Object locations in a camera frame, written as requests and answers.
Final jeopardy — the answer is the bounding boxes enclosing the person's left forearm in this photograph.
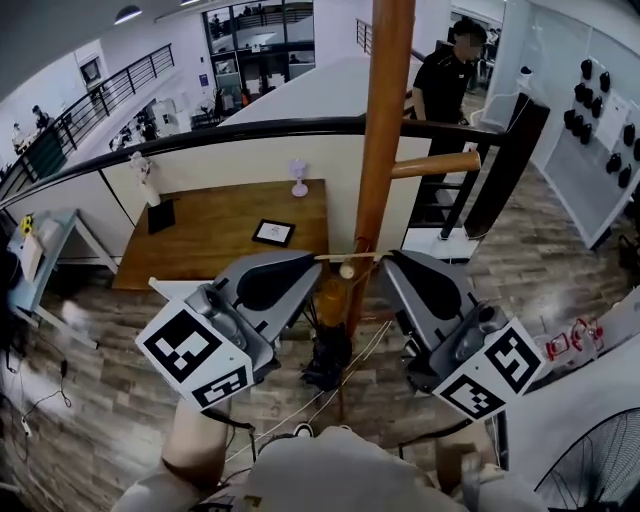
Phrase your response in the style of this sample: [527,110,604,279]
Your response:
[160,399,234,492]

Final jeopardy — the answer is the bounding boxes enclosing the black stair post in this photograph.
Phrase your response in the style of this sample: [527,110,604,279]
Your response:
[464,92,551,239]

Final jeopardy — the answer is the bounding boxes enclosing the group of black wall caps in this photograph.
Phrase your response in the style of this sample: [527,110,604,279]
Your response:
[563,58,640,189]

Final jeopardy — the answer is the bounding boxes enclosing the tall wooden pole stand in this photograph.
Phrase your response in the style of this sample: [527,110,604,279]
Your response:
[339,0,482,421]

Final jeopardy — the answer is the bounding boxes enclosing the white floor cords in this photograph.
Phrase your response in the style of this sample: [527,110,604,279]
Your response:
[224,319,396,464]

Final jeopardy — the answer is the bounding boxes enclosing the black staircase steps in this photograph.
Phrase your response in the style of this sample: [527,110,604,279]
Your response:
[407,169,476,242]

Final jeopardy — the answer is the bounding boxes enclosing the dome ceiling lamp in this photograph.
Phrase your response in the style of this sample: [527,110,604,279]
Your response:
[113,4,143,26]

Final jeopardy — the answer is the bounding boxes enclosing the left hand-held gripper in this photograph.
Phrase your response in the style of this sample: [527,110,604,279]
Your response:
[134,249,324,413]

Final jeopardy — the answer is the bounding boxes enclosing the white paper sheet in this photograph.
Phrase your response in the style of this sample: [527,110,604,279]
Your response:
[597,92,633,152]

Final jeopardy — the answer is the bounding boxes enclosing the black barred balcony railing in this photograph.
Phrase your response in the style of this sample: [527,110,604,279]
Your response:
[14,43,175,167]
[355,18,374,57]

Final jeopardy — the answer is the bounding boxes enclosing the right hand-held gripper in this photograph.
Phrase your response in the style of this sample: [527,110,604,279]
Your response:
[379,248,547,422]

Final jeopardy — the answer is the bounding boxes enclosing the black power cable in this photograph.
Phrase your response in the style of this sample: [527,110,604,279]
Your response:
[0,344,74,451]

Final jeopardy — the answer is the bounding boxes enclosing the wooden table with black legs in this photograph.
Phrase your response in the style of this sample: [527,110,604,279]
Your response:
[112,178,331,292]

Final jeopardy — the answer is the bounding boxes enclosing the person's right forearm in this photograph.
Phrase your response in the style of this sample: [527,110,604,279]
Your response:
[433,429,497,494]

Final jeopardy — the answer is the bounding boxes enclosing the black picture frame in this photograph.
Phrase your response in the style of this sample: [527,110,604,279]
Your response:
[251,218,297,249]

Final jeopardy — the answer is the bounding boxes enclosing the black curved handrail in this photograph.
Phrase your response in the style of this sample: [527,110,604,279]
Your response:
[0,113,504,211]

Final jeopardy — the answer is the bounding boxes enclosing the white vase with flowers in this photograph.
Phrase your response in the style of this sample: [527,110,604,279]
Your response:
[128,151,163,208]

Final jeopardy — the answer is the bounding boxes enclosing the person's beige shirt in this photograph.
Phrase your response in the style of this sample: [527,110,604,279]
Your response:
[112,424,549,512]

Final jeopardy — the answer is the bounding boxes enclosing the large black floor fan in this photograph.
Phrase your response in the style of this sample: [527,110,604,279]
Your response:
[534,407,640,512]

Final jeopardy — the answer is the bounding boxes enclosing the light blue side table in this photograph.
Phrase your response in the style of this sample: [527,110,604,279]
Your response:
[7,208,121,350]

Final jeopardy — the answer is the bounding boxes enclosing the white box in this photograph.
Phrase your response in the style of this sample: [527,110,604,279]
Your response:
[19,232,47,282]

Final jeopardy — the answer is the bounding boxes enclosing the black framed glass partition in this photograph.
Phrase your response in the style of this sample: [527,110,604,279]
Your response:
[202,0,317,97]

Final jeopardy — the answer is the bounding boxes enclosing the black notebook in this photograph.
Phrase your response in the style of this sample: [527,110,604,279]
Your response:
[147,198,178,236]

